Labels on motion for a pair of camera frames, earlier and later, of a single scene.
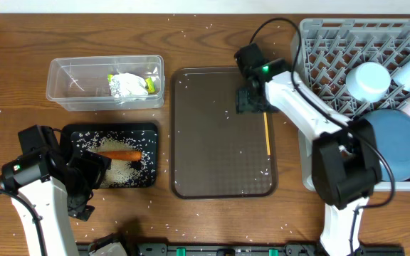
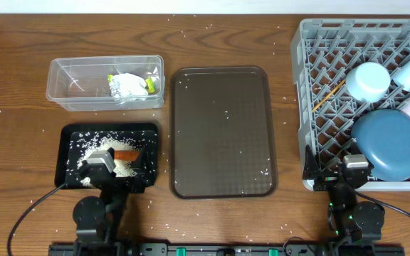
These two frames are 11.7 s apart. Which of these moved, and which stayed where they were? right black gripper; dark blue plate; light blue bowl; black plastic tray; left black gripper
Moved: left black gripper; right black gripper
Stayed: black plastic tray; dark blue plate; light blue bowl
